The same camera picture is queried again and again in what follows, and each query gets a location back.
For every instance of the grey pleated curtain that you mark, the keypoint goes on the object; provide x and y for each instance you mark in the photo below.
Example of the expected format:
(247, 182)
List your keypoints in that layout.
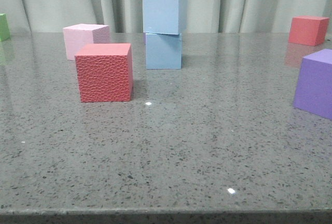
(125, 16)

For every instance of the pink foam cube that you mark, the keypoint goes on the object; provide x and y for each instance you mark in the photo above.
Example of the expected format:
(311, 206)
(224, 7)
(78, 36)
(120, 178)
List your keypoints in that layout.
(79, 35)

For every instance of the textured light blue foam cube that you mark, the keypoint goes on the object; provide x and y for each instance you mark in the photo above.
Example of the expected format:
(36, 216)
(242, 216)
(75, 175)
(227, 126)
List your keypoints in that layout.
(164, 16)

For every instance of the near purple foam cube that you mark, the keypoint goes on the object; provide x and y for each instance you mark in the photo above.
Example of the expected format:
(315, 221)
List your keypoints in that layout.
(313, 91)

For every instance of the green foam cube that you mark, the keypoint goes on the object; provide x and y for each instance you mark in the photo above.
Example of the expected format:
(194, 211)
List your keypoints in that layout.
(4, 29)

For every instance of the far red foam cube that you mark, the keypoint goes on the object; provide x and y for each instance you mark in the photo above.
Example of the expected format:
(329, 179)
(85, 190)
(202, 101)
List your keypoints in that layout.
(308, 30)

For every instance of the near textured red foam cube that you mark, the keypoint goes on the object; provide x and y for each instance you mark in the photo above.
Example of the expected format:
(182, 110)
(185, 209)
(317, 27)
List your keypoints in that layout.
(105, 72)

